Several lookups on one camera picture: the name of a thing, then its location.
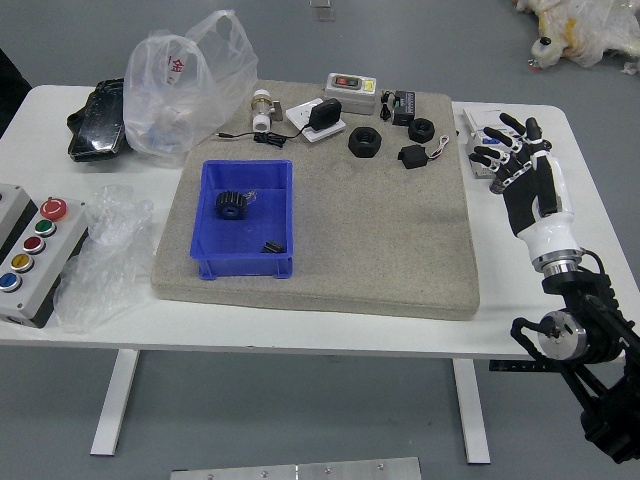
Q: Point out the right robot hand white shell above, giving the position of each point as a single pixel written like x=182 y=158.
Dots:
x=525 y=200

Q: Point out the small black hex nut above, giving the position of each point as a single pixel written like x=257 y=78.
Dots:
x=420 y=129

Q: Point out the white table leg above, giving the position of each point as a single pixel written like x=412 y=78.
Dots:
x=115 y=400
x=472 y=410

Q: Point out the large clear plastic bag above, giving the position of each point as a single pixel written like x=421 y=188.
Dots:
x=165 y=100

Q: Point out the crumpled clear plastic wrap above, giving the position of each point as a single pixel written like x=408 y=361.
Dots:
x=100 y=270

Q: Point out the black plastic tray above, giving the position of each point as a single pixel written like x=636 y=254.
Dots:
x=97 y=130

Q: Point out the plush toy in plastic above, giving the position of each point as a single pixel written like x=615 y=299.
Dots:
x=580 y=30

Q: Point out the white circuit breaker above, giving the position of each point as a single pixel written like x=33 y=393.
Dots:
x=482 y=120

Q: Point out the small black gear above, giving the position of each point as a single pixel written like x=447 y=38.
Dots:
x=272 y=247

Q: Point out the large black gear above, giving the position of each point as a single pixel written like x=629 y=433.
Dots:
x=230 y=205

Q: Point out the grey control box coloured buttons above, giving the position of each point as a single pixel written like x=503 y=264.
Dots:
x=30 y=280

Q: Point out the grey-brown foam mat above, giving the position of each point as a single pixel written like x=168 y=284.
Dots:
x=350 y=240

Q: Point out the grey metal plate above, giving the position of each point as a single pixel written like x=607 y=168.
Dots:
x=295 y=470

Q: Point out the grey switch box two buttons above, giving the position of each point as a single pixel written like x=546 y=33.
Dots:
x=350 y=98

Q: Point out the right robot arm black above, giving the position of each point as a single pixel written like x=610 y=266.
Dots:
x=580 y=290

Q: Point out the big black hex nut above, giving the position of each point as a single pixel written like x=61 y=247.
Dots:
x=365 y=142

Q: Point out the small clear floor piece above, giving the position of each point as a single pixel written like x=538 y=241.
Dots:
x=322 y=10

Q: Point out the white wall socket plate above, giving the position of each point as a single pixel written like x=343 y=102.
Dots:
x=297 y=115

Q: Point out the blue plastic box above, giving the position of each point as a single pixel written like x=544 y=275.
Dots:
x=240 y=265

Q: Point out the brass valve white pipe ends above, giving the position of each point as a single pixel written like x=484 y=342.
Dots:
x=261 y=108

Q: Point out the small clear plastic pouch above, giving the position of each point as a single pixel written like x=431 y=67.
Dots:
x=253 y=195

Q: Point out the black table control panel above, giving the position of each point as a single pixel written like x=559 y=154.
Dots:
x=510 y=366

